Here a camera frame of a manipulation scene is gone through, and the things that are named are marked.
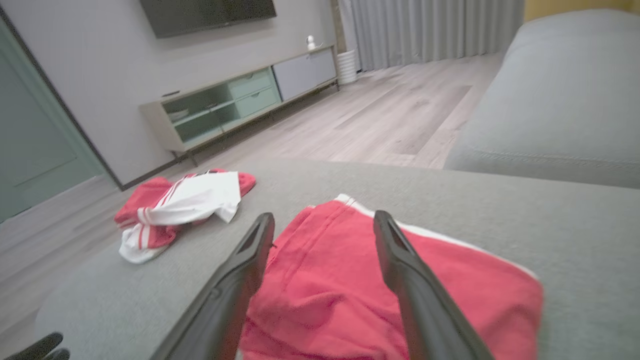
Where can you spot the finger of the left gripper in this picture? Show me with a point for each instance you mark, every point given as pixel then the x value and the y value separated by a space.
pixel 35 347
pixel 60 355

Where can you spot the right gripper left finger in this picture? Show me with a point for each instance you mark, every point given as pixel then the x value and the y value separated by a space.
pixel 225 300

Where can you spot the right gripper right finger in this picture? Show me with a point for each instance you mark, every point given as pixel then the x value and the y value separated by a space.
pixel 425 305

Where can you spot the red shorts with white trim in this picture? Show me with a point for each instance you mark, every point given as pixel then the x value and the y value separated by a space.
pixel 330 290

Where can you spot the red jersey with white sleeves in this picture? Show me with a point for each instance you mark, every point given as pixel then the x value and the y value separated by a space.
pixel 195 200

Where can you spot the large grey sofa seat cushion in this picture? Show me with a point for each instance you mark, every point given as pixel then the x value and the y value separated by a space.
pixel 575 240

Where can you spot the beige and green tv cabinet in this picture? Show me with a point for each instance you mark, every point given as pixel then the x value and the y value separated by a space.
pixel 250 95

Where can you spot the green door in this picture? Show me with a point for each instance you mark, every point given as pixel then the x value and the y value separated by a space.
pixel 35 135

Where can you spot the black remote control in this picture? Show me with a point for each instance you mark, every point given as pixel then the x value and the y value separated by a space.
pixel 170 93

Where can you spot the white ribbed cylinder bin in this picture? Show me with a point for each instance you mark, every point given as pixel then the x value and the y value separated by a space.
pixel 347 67

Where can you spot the small white figurine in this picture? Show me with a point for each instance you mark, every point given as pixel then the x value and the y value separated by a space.
pixel 311 42

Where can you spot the grey pleated curtain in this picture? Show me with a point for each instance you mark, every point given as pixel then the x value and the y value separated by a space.
pixel 430 30

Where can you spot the black wall television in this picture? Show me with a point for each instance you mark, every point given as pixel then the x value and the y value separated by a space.
pixel 205 15

